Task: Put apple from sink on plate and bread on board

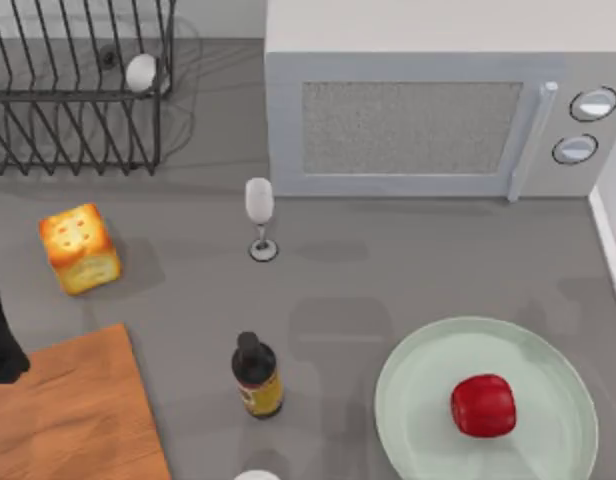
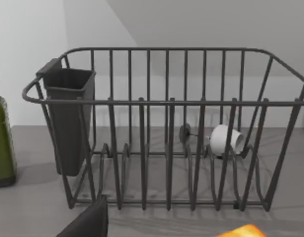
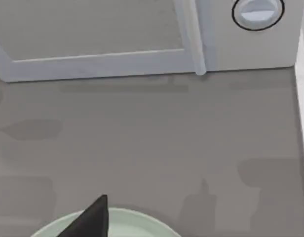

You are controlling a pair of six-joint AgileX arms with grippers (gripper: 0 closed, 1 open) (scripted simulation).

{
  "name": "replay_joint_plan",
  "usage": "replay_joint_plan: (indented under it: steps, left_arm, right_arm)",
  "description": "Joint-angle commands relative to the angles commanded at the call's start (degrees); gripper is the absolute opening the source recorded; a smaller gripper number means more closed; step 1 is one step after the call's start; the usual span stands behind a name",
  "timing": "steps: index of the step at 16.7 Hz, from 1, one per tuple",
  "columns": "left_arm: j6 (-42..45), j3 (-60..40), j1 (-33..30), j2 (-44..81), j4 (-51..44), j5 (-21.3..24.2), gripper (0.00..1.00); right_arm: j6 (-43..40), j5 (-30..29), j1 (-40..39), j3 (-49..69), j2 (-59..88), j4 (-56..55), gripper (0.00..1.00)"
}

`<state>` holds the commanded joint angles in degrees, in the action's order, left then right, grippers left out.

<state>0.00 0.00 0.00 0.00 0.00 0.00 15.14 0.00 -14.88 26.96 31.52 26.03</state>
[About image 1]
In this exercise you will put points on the white round object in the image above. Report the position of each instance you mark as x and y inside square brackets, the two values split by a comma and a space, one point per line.
[256, 475]

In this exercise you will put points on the pale green plate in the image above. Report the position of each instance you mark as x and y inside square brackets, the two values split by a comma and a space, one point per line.
[488, 400]

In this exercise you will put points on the wooden cutting board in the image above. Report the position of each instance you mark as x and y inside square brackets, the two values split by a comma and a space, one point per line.
[63, 410]

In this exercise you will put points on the red apple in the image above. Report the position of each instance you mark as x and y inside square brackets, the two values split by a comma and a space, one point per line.
[483, 406]

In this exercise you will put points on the white egg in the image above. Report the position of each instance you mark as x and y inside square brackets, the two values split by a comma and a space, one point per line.
[140, 72]

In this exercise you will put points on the white wine glass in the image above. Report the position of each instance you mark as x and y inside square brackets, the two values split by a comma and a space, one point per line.
[259, 202]

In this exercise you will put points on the pale microwave oven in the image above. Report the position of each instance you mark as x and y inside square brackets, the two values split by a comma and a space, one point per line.
[408, 125]

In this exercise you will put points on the dark bottle yellow label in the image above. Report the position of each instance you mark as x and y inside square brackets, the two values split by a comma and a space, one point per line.
[257, 380]

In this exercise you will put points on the microwave knob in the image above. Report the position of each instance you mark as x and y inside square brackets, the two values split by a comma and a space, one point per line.
[574, 149]
[593, 103]

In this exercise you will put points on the golden bread loaf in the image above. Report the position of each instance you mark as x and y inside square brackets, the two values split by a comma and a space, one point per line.
[78, 247]

